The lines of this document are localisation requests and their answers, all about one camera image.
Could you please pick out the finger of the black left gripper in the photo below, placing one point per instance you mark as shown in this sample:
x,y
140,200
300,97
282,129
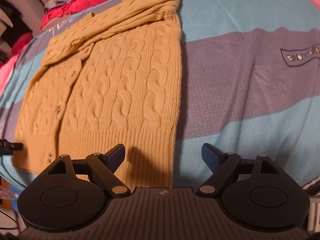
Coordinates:
x,y
7,148

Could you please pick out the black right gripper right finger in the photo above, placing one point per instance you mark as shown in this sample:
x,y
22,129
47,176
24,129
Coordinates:
x,y
255,193

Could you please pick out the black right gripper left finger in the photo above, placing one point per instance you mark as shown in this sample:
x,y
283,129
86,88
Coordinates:
x,y
72,193

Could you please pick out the tan cable-knit cardigan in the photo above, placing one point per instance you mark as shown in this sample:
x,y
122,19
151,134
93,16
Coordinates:
x,y
111,78

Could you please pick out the red folded clothes pile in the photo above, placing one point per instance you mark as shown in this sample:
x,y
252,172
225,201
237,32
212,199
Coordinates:
x,y
21,42

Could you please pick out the dark hanging clothes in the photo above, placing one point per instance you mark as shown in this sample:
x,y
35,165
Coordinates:
x,y
12,24

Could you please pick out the pink red blanket under sheet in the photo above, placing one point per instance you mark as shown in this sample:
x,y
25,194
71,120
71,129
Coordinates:
x,y
6,72

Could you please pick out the blue grey patterned bedsheet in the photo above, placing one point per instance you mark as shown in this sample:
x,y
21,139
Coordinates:
x,y
249,85

